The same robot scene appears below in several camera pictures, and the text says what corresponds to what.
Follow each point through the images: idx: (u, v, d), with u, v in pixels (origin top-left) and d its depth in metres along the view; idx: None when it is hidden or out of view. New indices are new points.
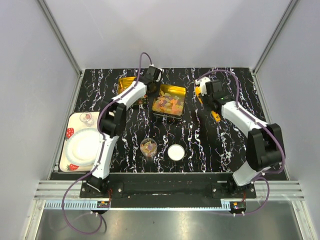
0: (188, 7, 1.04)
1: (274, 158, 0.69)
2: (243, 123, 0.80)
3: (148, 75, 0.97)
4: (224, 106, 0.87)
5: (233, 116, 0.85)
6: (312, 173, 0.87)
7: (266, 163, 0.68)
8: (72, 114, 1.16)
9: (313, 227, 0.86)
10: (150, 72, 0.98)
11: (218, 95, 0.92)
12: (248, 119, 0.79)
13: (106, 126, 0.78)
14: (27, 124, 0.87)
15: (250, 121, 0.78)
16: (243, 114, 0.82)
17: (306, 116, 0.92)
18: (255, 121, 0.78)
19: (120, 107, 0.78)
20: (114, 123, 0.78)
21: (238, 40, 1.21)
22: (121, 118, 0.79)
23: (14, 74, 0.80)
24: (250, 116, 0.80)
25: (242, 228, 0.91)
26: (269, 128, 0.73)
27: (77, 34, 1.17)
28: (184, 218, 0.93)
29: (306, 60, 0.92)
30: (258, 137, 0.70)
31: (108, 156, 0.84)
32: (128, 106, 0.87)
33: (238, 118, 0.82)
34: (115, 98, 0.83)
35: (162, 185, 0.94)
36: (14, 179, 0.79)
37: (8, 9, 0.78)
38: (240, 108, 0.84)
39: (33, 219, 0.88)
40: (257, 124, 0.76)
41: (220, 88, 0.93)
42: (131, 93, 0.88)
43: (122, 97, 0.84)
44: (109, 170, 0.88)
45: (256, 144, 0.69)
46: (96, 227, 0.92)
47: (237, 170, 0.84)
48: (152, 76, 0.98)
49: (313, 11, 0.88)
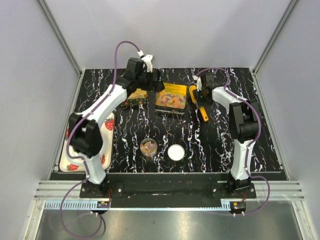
0: (187, 7, 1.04)
1: (251, 128, 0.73)
2: (227, 101, 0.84)
3: (128, 74, 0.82)
4: (214, 89, 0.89)
5: (221, 98, 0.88)
6: (312, 173, 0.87)
7: (243, 133, 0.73)
8: (73, 114, 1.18)
9: (313, 227, 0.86)
10: (130, 69, 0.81)
11: (210, 84, 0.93)
12: (231, 97, 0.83)
13: (78, 146, 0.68)
14: (27, 124, 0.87)
15: (233, 98, 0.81)
16: (228, 93, 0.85)
17: (307, 115, 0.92)
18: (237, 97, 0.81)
19: (89, 125, 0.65)
20: (85, 143, 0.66)
21: (238, 40, 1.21)
22: (93, 136, 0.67)
23: (14, 74, 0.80)
24: (234, 94, 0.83)
25: (243, 228, 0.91)
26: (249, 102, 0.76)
27: (77, 34, 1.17)
28: (184, 218, 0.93)
29: (306, 60, 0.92)
30: (237, 109, 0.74)
31: (97, 166, 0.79)
32: (102, 119, 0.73)
33: (223, 98, 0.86)
34: (85, 113, 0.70)
35: (162, 185, 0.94)
36: (14, 179, 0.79)
37: (8, 10, 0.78)
38: (227, 89, 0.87)
39: (33, 219, 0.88)
40: (239, 100, 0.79)
41: (212, 79, 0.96)
42: (106, 102, 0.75)
43: (94, 112, 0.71)
44: (104, 171, 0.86)
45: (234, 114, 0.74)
46: (95, 230, 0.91)
47: (233, 165, 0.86)
48: (133, 73, 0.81)
49: (313, 11, 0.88)
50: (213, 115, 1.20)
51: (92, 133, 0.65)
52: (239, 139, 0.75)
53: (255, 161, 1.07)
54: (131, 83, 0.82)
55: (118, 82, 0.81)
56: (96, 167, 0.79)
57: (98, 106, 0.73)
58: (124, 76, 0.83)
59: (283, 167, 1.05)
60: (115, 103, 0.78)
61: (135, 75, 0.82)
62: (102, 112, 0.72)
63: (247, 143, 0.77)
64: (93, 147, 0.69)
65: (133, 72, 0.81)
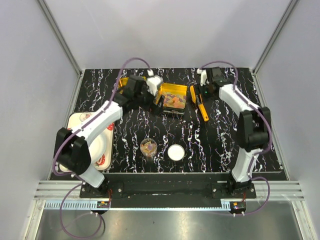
0: (187, 7, 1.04)
1: (262, 137, 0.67)
2: (235, 104, 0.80)
3: (127, 92, 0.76)
4: (222, 87, 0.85)
5: (229, 99, 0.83)
6: (312, 173, 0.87)
7: (254, 141, 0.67)
8: (72, 114, 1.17)
9: (313, 227, 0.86)
10: (128, 87, 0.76)
11: (217, 79, 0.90)
12: (241, 101, 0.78)
13: (64, 163, 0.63)
14: (27, 125, 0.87)
15: (242, 104, 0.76)
16: (236, 95, 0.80)
17: (307, 116, 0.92)
18: (247, 104, 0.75)
19: (77, 142, 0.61)
20: (72, 161, 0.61)
21: (238, 41, 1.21)
22: (80, 154, 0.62)
23: (14, 74, 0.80)
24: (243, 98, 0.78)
25: (243, 228, 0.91)
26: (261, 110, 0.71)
27: (77, 34, 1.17)
28: (184, 218, 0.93)
29: (306, 60, 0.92)
30: (247, 116, 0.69)
31: (92, 175, 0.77)
32: (93, 137, 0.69)
33: (231, 99, 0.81)
34: (74, 130, 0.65)
35: (162, 185, 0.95)
36: (14, 179, 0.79)
37: (9, 10, 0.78)
38: (236, 90, 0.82)
39: (33, 219, 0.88)
40: (249, 106, 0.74)
41: (219, 73, 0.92)
42: (99, 119, 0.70)
43: (84, 128, 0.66)
44: (101, 176, 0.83)
45: (243, 121, 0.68)
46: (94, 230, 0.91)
47: (235, 166, 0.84)
48: (132, 91, 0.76)
49: (313, 11, 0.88)
50: (213, 115, 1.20)
51: (79, 151, 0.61)
52: (246, 148, 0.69)
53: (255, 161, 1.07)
54: (128, 102, 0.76)
55: (116, 98, 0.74)
56: (90, 176, 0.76)
57: (90, 122, 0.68)
58: (122, 92, 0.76)
59: (283, 167, 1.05)
60: (108, 120, 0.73)
61: (133, 94, 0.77)
62: (92, 130, 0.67)
63: (254, 152, 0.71)
64: (79, 165, 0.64)
65: (132, 90, 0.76)
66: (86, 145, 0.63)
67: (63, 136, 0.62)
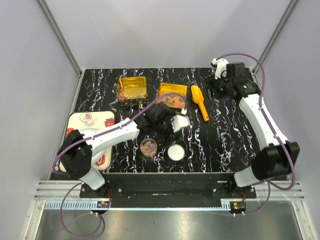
0: (187, 7, 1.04)
1: (279, 172, 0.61)
2: (258, 127, 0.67)
3: (150, 116, 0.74)
4: (246, 99, 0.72)
5: (252, 117, 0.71)
6: (312, 173, 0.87)
7: (269, 175, 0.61)
8: (72, 114, 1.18)
9: (313, 227, 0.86)
10: (154, 112, 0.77)
11: (239, 80, 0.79)
12: (267, 128, 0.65)
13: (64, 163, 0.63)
14: (27, 124, 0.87)
15: (268, 132, 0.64)
16: (262, 116, 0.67)
17: (307, 116, 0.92)
18: (275, 134, 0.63)
19: (83, 150, 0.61)
20: (72, 166, 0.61)
21: (238, 41, 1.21)
22: (81, 162, 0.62)
23: (14, 74, 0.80)
24: (272, 124, 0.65)
25: (242, 228, 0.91)
26: (287, 146, 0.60)
27: (77, 34, 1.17)
28: (184, 218, 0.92)
29: (307, 60, 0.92)
30: (274, 154, 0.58)
31: (90, 179, 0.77)
32: (101, 148, 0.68)
33: (253, 117, 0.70)
34: (86, 136, 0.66)
35: (162, 185, 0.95)
36: (14, 179, 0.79)
37: (9, 10, 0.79)
38: (263, 109, 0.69)
39: (33, 219, 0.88)
40: (276, 138, 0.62)
41: (242, 73, 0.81)
42: (114, 135, 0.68)
43: (95, 137, 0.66)
44: (101, 180, 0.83)
45: (263, 156, 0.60)
46: (93, 230, 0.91)
47: (239, 171, 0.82)
48: (155, 117, 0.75)
49: (313, 11, 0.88)
50: (213, 115, 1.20)
51: (82, 158, 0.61)
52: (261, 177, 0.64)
53: None
54: (147, 127, 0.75)
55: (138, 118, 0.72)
56: (89, 179, 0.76)
57: (103, 133, 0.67)
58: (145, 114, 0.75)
59: None
60: (122, 137, 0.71)
61: (155, 121, 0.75)
62: (103, 142, 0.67)
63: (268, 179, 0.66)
64: (78, 171, 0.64)
65: (156, 116, 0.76)
66: (90, 154, 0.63)
67: (73, 137, 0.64)
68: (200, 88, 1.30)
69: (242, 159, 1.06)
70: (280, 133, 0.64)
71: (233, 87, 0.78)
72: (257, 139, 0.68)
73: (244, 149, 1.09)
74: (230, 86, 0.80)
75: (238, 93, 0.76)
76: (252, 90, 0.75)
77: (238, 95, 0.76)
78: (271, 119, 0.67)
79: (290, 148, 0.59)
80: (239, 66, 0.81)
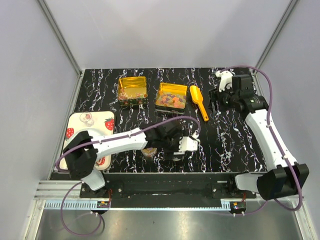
0: (187, 7, 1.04)
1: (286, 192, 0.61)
2: (266, 145, 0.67)
3: (161, 129, 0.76)
4: (253, 115, 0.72)
5: (259, 135, 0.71)
6: (312, 174, 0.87)
7: (275, 195, 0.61)
8: (72, 114, 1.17)
9: (313, 227, 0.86)
10: (165, 127, 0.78)
11: (245, 93, 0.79)
12: (275, 148, 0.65)
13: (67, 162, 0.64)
14: (27, 124, 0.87)
15: (276, 152, 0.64)
16: (269, 134, 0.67)
17: (307, 116, 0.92)
18: (283, 155, 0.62)
19: (90, 153, 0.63)
20: (76, 166, 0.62)
21: (238, 41, 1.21)
22: (84, 164, 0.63)
23: (14, 74, 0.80)
24: (280, 144, 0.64)
25: (242, 228, 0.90)
26: (295, 168, 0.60)
27: (77, 34, 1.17)
28: (184, 218, 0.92)
29: (307, 60, 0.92)
30: (282, 177, 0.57)
31: (91, 178, 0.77)
32: (106, 153, 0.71)
33: (260, 134, 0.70)
34: (94, 139, 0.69)
35: (162, 185, 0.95)
36: (14, 179, 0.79)
37: (9, 9, 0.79)
38: (270, 126, 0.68)
39: (33, 219, 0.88)
40: (284, 160, 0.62)
41: (249, 86, 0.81)
42: (121, 142, 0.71)
43: (102, 142, 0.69)
44: (102, 181, 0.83)
45: (270, 177, 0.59)
46: (92, 230, 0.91)
47: (242, 174, 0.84)
48: (165, 131, 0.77)
49: (313, 12, 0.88)
50: (213, 115, 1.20)
51: (85, 160, 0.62)
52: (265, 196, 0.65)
53: (255, 161, 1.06)
54: (156, 141, 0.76)
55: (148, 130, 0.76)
56: (90, 178, 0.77)
57: (111, 140, 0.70)
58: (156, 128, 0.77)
59: None
60: (130, 146, 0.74)
61: (165, 136, 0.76)
62: (109, 147, 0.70)
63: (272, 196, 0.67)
64: (79, 173, 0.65)
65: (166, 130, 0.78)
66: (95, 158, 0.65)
67: (81, 138, 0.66)
68: (200, 88, 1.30)
69: (242, 159, 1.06)
70: (289, 154, 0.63)
71: (239, 101, 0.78)
72: (264, 157, 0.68)
73: (244, 149, 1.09)
74: (237, 99, 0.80)
75: (244, 107, 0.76)
76: (260, 105, 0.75)
77: (244, 109, 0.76)
78: (280, 138, 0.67)
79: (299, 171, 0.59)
80: (246, 79, 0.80)
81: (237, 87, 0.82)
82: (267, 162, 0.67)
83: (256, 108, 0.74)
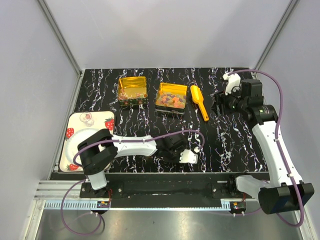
0: (188, 7, 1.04)
1: (287, 208, 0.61)
2: (272, 160, 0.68)
3: (168, 140, 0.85)
4: (261, 127, 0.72)
5: (265, 148, 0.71)
6: (312, 174, 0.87)
7: (277, 211, 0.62)
8: (72, 114, 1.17)
9: (313, 227, 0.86)
10: (172, 138, 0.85)
11: (254, 101, 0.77)
12: (281, 165, 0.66)
13: (83, 157, 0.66)
14: (27, 124, 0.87)
15: (282, 169, 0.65)
16: (276, 149, 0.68)
17: (307, 116, 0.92)
18: (289, 173, 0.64)
19: (109, 151, 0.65)
20: (94, 162, 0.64)
21: (238, 41, 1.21)
22: (102, 162, 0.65)
23: (14, 73, 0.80)
24: (286, 161, 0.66)
25: (243, 228, 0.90)
26: (300, 186, 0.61)
27: (77, 34, 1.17)
28: (184, 218, 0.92)
29: (307, 60, 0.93)
30: (285, 195, 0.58)
31: (96, 177, 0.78)
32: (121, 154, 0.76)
33: (266, 147, 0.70)
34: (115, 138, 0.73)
35: (162, 185, 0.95)
36: (14, 179, 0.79)
37: (9, 9, 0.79)
38: (278, 141, 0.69)
39: (33, 219, 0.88)
40: (289, 178, 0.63)
41: (259, 93, 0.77)
42: (135, 145, 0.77)
43: (122, 141, 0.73)
44: (103, 182, 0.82)
45: (273, 193, 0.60)
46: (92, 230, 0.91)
47: (242, 175, 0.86)
48: (172, 143, 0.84)
49: (313, 12, 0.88)
50: (213, 115, 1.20)
51: (104, 158, 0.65)
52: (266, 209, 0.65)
53: (255, 161, 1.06)
54: (163, 150, 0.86)
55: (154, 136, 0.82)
56: (94, 178, 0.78)
57: (129, 141, 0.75)
58: (163, 139, 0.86)
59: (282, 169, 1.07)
60: (141, 150, 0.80)
61: (171, 146, 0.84)
62: (126, 148, 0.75)
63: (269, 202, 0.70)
64: (94, 170, 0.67)
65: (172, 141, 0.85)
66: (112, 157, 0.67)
67: (101, 135, 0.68)
68: (200, 88, 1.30)
69: (242, 159, 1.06)
70: (295, 172, 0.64)
71: (247, 109, 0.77)
72: (269, 171, 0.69)
73: (244, 149, 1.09)
74: (245, 106, 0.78)
75: (252, 116, 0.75)
76: (269, 115, 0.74)
77: (252, 118, 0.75)
78: (287, 154, 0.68)
79: (303, 191, 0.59)
80: (256, 86, 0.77)
81: (245, 93, 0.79)
82: (271, 177, 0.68)
83: (264, 118, 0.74)
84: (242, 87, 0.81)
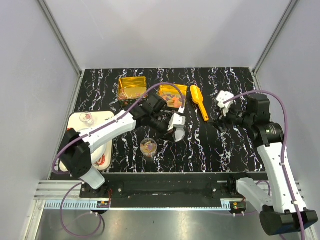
0: (187, 7, 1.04)
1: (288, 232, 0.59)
2: (276, 184, 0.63)
3: (146, 107, 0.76)
4: (266, 149, 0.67)
5: (269, 171, 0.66)
6: (312, 174, 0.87)
7: (279, 234, 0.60)
8: (72, 114, 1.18)
9: (313, 227, 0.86)
10: (150, 103, 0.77)
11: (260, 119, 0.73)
12: (286, 191, 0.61)
13: (63, 162, 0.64)
14: (27, 124, 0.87)
15: (286, 195, 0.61)
16: (282, 174, 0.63)
17: (307, 116, 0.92)
18: (293, 200, 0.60)
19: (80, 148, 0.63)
20: (73, 164, 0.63)
21: (238, 41, 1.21)
22: (81, 160, 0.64)
23: (14, 73, 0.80)
24: (292, 188, 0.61)
25: (242, 228, 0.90)
26: (303, 214, 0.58)
27: (77, 34, 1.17)
28: (184, 218, 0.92)
29: (307, 59, 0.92)
30: (288, 222, 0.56)
31: (91, 177, 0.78)
32: (98, 145, 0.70)
33: (271, 170, 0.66)
34: (82, 134, 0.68)
35: (162, 186, 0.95)
36: (14, 179, 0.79)
37: (9, 10, 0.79)
38: (284, 165, 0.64)
39: (33, 219, 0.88)
40: (293, 205, 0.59)
41: (266, 110, 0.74)
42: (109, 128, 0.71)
43: (91, 134, 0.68)
44: (101, 181, 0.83)
45: (275, 219, 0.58)
46: (92, 231, 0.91)
47: (242, 179, 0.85)
48: (152, 108, 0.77)
49: (313, 12, 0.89)
50: (213, 115, 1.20)
51: (81, 156, 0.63)
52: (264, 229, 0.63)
53: (255, 161, 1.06)
54: (144, 117, 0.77)
55: (133, 110, 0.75)
56: (90, 178, 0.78)
57: (99, 129, 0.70)
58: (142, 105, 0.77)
59: None
60: (120, 131, 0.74)
61: (152, 112, 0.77)
62: (100, 138, 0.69)
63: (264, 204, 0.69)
64: (79, 170, 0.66)
65: (152, 107, 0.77)
66: (88, 152, 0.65)
67: (69, 136, 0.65)
68: (200, 88, 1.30)
69: (242, 159, 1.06)
70: (299, 199, 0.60)
71: (253, 128, 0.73)
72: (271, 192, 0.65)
73: (244, 149, 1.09)
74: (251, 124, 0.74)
75: (258, 135, 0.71)
76: (275, 135, 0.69)
77: (258, 138, 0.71)
78: (293, 179, 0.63)
79: (307, 218, 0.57)
80: (263, 103, 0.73)
81: (252, 109, 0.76)
82: (273, 199, 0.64)
83: (271, 139, 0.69)
84: (249, 103, 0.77)
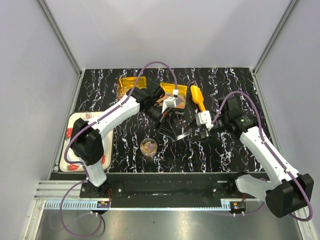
0: (187, 7, 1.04)
1: (296, 207, 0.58)
2: (266, 161, 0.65)
3: (148, 92, 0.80)
4: (245, 134, 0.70)
5: (257, 153, 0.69)
6: (311, 174, 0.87)
7: (287, 212, 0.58)
8: (72, 114, 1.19)
9: (313, 227, 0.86)
10: (151, 89, 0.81)
11: (233, 113, 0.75)
12: (276, 163, 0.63)
13: (76, 151, 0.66)
14: (27, 124, 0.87)
15: (278, 167, 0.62)
16: (268, 151, 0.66)
17: (307, 115, 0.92)
18: (285, 169, 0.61)
19: (92, 134, 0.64)
20: (86, 151, 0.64)
21: (238, 41, 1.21)
22: (94, 147, 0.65)
23: (14, 73, 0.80)
24: (279, 159, 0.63)
25: (242, 228, 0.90)
26: (300, 180, 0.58)
27: (77, 34, 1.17)
28: (184, 218, 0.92)
29: (307, 59, 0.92)
30: (289, 192, 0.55)
31: (98, 170, 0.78)
32: (107, 132, 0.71)
33: (257, 151, 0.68)
34: (91, 121, 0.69)
35: (162, 185, 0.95)
36: (14, 179, 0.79)
37: (9, 10, 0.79)
38: (266, 142, 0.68)
39: (33, 219, 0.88)
40: (287, 173, 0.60)
41: (236, 106, 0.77)
42: (115, 113, 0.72)
43: (100, 121, 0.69)
44: (103, 175, 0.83)
45: (278, 195, 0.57)
46: (93, 231, 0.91)
47: (241, 177, 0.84)
48: (152, 93, 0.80)
49: (313, 12, 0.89)
50: None
51: (93, 143, 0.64)
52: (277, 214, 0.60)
53: (255, 161, 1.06)
54: (147, 99, 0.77)
55: (134, 93, 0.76)
56: (96, 171, 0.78)
57: (106, 115, 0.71)
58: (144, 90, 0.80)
59: None
60: (125, 115, 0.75)
61: (153, 96, 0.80)
62: (108, 123, 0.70)
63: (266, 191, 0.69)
64: (92, 157, 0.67)
65: (152, 92, 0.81)
66: (100, 139, 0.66)
67: (78, 125, 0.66)
68: (200, 88, 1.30)
69: (242, 159, 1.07)
70: (291, 167, 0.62)
71: (231, 122, 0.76)
72: (269, 177, 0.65)
73: (244, 149, 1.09)
74: (227, 120, 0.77)
75: (237, 127, 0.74)
76: (250, 122, 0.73)
77: (237, 129, 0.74)
78: (277, 152, 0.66)
79: (305, 183, 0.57)
80: (232, 100, 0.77)
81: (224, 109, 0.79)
82: (271, 180, 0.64)
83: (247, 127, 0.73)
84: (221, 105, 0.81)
